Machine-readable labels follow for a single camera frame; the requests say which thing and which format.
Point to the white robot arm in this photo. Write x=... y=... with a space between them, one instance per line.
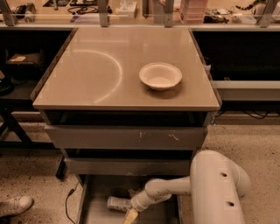
x=215 y=184

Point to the white sneaker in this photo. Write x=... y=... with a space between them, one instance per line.
x=15 y=206

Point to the open bottom grey drawer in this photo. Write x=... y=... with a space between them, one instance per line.
x=96 y=190

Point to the middle grey drawer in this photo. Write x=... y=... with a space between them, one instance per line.
x=127 y=167

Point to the dark box under bench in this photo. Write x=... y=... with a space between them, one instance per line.
x=28 y=65

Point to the clear plastic water bottle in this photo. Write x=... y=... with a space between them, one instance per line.
x=119 y=204

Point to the grey drawer cabinet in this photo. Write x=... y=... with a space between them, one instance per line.
x=95 y=82

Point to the top grey drawer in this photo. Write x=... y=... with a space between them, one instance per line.
x=125 y=138

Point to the pink stacked trays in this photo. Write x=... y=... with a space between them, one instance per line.
x=193 y=11

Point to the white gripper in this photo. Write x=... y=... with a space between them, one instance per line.
x=138 y=201

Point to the black table leg frame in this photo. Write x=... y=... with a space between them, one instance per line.
x=12 y=117

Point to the white box on bench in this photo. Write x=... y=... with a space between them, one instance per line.
x=128 y=8

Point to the white paper bowl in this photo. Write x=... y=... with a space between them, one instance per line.
x=160 y=76

